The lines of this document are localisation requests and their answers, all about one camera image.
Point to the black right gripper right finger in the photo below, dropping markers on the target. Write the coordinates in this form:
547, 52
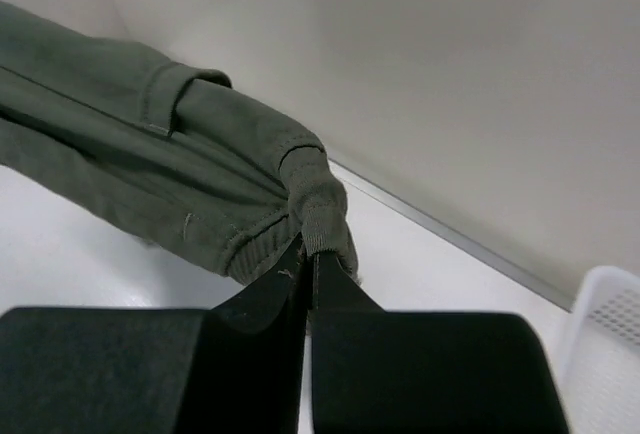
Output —
379, 371

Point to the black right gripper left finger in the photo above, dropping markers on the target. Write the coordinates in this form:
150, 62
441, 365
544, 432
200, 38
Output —
234, 368

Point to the white perforated plastic basket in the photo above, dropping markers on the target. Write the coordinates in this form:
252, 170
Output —
598, 361

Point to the aluminium table edge rail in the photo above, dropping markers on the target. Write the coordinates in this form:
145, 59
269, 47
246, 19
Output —
499, 263

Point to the dark green shorts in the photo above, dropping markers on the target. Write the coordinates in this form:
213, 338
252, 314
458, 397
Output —
164, 151

